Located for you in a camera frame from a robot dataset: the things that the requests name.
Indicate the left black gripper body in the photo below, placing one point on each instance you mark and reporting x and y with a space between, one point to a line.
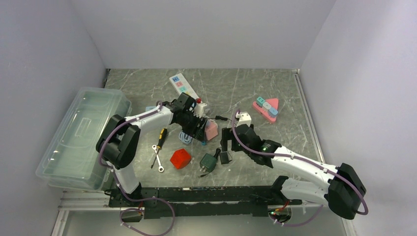
189 123

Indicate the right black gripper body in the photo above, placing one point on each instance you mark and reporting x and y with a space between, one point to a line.
239 147

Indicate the pink socket adapter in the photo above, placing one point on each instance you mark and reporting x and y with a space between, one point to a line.
211 130

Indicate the dark green cube socket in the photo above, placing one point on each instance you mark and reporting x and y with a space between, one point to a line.
208 163

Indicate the red cube socket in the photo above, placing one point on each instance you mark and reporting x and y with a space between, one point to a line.
180 158

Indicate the light blue power strip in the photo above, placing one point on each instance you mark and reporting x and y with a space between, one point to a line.
149 108

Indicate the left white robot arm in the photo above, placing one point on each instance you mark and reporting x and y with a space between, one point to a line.
118 141

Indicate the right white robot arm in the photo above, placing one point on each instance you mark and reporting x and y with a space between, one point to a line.
337 187

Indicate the white multicolour power strip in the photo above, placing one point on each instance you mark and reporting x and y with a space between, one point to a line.
181 85

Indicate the black yellow screwdriver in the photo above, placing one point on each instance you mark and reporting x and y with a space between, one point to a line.
162 137

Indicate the pink triangular power strip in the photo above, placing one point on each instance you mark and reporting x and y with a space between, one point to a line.
268 108

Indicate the silver ratchet wrench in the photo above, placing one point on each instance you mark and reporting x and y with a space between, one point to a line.
157 159

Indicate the clear plastic storage bin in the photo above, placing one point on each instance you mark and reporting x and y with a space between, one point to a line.
70 161

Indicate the black aluminium base frame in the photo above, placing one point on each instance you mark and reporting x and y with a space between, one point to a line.
160 202

